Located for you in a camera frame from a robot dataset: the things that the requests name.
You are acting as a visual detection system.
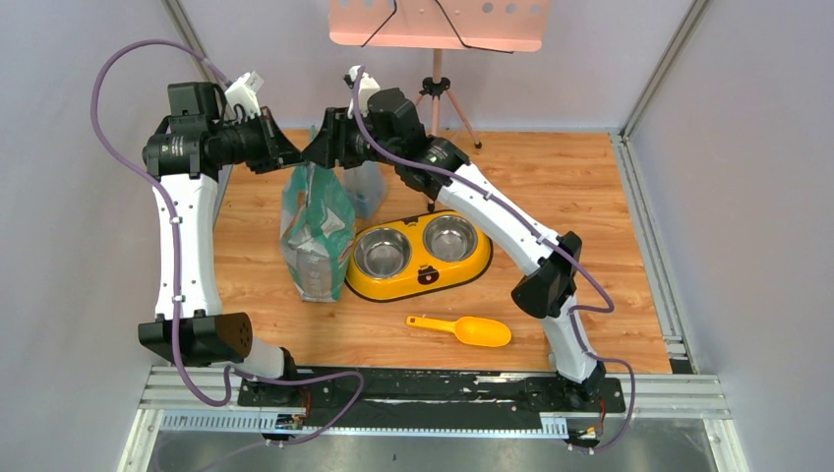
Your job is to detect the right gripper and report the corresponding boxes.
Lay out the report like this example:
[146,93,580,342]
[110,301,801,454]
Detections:
[304,107,400,171]

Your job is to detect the green pet food bag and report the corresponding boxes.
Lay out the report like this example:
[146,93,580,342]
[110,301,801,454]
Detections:
[279,162,356,303]

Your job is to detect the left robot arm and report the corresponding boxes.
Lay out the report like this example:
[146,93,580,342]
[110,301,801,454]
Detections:
[138,74,301,406]

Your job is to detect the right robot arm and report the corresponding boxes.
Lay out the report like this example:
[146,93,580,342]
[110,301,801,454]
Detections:
[301,88,606,411]

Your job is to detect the yellow double pet bowl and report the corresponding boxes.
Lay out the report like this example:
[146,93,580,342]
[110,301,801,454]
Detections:
[345,209,494,303]

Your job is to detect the blue wrapped package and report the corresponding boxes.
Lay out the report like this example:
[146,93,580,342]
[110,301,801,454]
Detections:
[342,161,387,219]

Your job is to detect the pink music stand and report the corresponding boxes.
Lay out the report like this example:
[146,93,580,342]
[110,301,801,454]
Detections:
[328,0,552,148]

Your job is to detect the yellow plastic scoop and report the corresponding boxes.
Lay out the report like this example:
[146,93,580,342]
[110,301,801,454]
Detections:
[405,316,512,348]

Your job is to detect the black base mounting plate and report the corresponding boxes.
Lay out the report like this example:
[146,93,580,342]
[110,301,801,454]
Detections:
[237,367,626,426]

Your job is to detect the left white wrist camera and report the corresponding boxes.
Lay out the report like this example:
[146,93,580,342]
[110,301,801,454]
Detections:
[224,71,264,117]

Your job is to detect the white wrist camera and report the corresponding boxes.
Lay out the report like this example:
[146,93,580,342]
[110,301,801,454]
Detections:
[224,71,264,117]
[344,65,381,118]

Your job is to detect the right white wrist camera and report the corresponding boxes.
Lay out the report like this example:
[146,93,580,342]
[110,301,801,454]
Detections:
[344,65,381,118]

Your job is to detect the slotted cable duct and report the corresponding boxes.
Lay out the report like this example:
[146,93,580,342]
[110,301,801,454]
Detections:
[158,410,568,440]

